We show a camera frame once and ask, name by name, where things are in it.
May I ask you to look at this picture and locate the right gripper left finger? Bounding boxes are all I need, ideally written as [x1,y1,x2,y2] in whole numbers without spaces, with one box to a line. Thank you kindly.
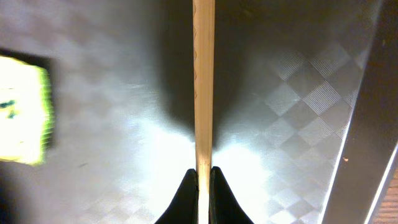
[155,169,198,224]

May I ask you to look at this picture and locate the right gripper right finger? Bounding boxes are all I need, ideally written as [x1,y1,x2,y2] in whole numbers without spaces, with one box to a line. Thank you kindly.
[209,166,253,224]

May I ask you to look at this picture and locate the wooden chopstick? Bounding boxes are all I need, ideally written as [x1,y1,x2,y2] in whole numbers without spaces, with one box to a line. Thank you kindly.
[193,0,215,224]

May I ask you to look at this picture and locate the brown serving tray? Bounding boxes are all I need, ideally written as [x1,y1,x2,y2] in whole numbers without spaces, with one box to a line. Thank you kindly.
[1,0,397,223]

